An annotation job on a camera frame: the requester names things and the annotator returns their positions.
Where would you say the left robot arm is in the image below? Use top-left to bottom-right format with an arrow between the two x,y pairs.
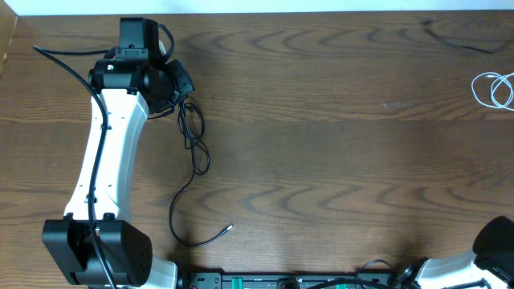
42,18 -> 194,288

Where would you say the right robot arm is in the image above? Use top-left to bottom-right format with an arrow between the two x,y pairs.
391,216 -> 513,289

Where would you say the white usb cable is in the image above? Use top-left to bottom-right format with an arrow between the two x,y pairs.
470,71 -> 514,112

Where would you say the cardboard panel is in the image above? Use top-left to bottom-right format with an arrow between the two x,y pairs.
0,0 -> 18,70

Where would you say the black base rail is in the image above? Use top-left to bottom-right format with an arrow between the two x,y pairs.
176,271 -> 421,289

